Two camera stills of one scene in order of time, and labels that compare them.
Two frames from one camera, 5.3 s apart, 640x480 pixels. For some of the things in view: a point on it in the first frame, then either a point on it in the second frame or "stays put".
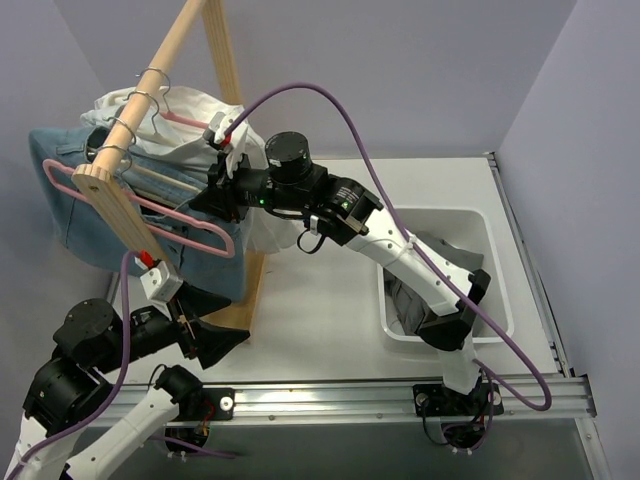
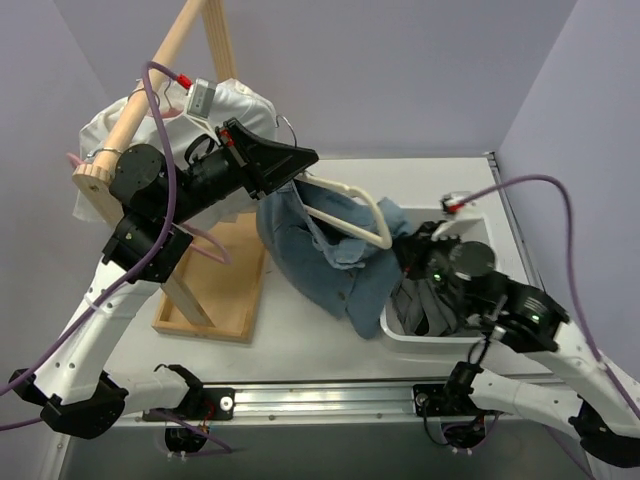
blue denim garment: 162,196 -> 360,281
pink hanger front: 228,253 -> 207,251
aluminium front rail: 521,398 stays put
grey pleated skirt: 406,302 stays put
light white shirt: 176,121 -> 253,116
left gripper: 186,326 -> 239,157
